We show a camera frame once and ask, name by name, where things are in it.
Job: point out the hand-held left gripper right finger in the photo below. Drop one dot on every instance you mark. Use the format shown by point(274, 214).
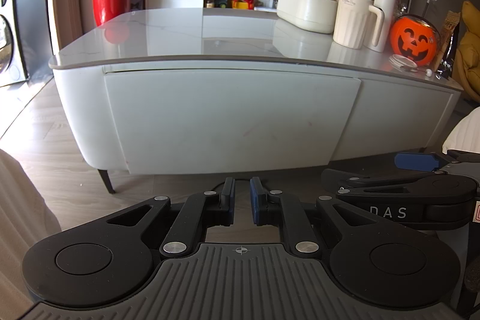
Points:
point(257, 205)

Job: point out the beige cloth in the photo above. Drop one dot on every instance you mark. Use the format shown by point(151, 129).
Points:
point(22, 230)

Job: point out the cream ribbed cup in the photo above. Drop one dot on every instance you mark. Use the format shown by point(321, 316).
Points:
point(350, 22)

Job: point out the brown jar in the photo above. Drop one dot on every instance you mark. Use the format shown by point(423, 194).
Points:
point(209, 0)

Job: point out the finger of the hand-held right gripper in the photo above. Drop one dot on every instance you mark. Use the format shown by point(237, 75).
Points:
point(360, 182)
point(416, 161)

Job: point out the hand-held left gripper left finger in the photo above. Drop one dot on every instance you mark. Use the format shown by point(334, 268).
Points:
point(228, 202)

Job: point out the cream oval tray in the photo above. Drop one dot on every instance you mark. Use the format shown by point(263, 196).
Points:
point(305, 14)

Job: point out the white cloth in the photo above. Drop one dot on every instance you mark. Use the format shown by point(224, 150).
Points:
point(463, 134)

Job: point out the white coffee table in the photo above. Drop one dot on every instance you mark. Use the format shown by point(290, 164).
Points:
point(180, 31)

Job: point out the white washing machine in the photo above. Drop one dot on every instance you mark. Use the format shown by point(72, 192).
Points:
point(7, 42)

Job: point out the yellow chair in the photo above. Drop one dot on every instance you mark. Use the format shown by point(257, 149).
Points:
point(468, 57)

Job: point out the cream thermos jug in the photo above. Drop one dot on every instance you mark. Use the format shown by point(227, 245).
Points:
point(382, 9)

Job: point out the orange pumpkin bucket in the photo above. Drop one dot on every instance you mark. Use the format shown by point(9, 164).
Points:
point(412, 40)

